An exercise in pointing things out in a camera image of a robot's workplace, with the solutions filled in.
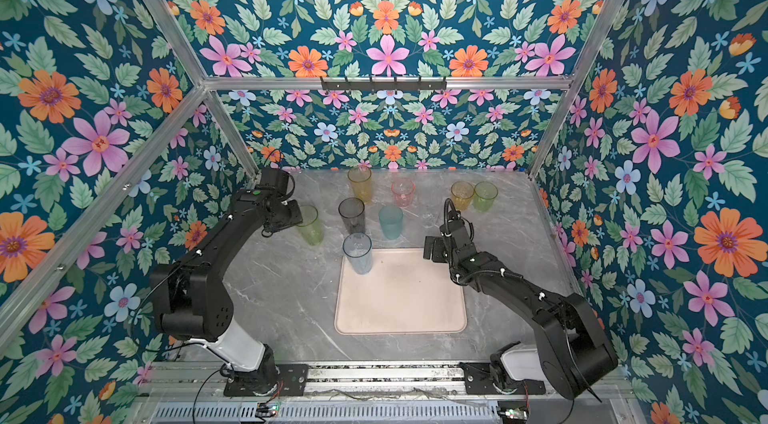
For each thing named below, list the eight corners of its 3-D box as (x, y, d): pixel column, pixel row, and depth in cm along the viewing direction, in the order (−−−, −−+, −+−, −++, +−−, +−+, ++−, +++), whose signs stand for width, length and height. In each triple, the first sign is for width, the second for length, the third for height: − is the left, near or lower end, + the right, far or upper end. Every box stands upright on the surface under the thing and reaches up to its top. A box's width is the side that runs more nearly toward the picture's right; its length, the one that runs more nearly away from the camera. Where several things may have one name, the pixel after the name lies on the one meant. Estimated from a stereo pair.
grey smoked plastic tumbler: (343, 238, 102) (336, 216, 92) (346, 219, 107) (340, 196, 97) (366, 238, 102) (361, 216, 92) (368, 219, 107) (364, 196, 97)
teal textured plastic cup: (380, 239, 102) (377, 222, 94) (381, 222, 107) (379, 204, 99) (403, 239, 102) (402, 222, 94) (403, 222, 107) (403, 204, 98)
